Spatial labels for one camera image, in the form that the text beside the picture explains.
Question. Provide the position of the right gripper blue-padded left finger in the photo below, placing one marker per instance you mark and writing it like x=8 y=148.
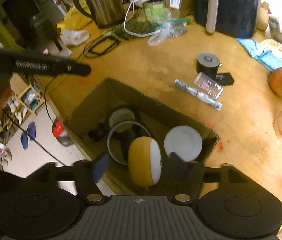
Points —
x=100 y=165

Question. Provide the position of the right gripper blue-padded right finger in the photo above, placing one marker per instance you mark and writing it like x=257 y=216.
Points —
x=176 y=170

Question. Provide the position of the white-lidded brown cylinder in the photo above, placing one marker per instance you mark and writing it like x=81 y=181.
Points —
x=184 y=141

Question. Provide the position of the beige oval pouch with carabiner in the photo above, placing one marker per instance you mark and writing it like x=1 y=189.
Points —
x=144 y=162

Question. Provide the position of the black electrical tape roll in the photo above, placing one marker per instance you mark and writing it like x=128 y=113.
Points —
x=119 y=114

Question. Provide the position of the marbled grey stick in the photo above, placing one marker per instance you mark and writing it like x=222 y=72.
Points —
x=198 y=94

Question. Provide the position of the clear plastic case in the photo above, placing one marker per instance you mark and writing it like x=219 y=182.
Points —
x=208 y=86

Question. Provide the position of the black rectangular box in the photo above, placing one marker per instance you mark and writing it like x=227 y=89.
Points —
x=224 y=79

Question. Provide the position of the grey-topped black cylinder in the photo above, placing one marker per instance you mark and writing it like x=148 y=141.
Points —
x=207 y=63

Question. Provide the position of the black square lens adapter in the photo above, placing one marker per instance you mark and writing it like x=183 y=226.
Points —
x=127 y=137

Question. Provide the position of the open cardboard box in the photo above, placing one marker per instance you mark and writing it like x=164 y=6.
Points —
x=156 y=121

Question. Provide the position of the blue slippers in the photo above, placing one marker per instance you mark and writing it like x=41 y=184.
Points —
x=28 y=135

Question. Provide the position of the white crumpled bag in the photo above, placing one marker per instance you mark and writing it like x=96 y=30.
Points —
x=74 y=38

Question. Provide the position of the yellow plastic bag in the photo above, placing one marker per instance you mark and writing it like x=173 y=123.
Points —
x=73 y=20

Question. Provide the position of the steel electric kettle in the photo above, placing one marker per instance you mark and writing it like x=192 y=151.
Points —
x=105 y=13

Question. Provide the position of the red-orange apple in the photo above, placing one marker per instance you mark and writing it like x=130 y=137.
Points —
x=275 y=81

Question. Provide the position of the clear plastic bag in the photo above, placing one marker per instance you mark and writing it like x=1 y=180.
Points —
x=172 y=28

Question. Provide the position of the blue wet wipes pack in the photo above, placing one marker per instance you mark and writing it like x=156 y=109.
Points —
x=254 y=48

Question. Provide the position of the bag of green pellets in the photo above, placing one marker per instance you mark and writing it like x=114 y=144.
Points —
x=137 y=27

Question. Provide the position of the yellow wet wipes pack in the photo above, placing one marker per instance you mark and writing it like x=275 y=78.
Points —
x=273 y=46

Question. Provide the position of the green labelled jar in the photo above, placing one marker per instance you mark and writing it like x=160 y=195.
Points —
x=156 y=12

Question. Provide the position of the black air fryer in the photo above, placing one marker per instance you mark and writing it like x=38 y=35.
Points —
x=236 y=18

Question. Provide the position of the wooden vase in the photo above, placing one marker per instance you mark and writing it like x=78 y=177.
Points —
x=263 y=16

